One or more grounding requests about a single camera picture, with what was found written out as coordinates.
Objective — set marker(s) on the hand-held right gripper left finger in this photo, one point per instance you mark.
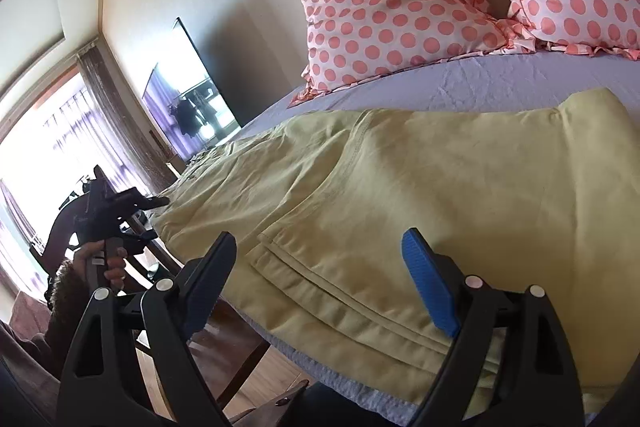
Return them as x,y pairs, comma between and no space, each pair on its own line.
209,289

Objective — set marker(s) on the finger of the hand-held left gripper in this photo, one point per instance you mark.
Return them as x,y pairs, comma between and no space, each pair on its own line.
140,240
150,200

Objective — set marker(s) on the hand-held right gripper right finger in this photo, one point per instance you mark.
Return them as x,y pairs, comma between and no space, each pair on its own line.
431,283

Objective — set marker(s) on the yellow pants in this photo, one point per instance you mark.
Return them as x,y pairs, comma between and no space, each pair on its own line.
400,187

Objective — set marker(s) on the person's left forearm brown sleeve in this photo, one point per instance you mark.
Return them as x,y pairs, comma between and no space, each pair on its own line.
67,292

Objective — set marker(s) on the person's left hand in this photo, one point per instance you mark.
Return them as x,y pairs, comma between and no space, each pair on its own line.
115,269

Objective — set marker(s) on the brown curtain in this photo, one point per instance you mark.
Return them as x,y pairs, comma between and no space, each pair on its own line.
117,117

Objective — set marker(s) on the bed with lavender sheet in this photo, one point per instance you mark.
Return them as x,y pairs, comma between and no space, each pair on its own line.
460,82

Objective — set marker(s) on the black wall television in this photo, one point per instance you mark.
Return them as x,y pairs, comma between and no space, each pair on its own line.
210,72

